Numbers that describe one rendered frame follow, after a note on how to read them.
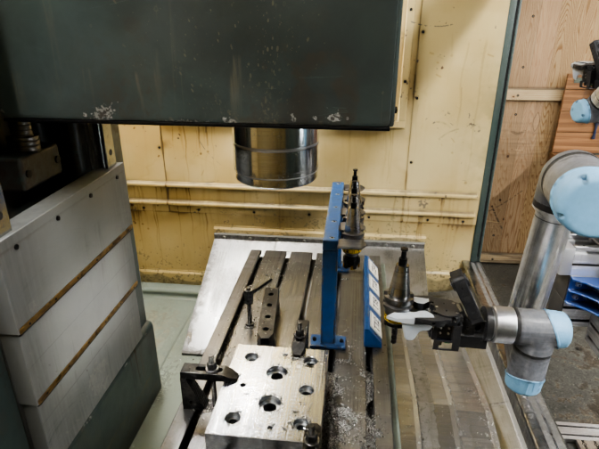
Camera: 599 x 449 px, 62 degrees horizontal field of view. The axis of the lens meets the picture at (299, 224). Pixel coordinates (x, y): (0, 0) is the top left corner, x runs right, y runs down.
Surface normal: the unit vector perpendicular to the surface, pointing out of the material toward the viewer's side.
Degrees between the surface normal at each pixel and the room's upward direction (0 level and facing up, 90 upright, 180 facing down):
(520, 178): 90
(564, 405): 0
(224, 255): 25
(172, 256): 90
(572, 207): 88
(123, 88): 90
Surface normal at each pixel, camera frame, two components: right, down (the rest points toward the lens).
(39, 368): 1.00, 0.04
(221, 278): -0.05, -0.67
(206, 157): -0.07, 0.37
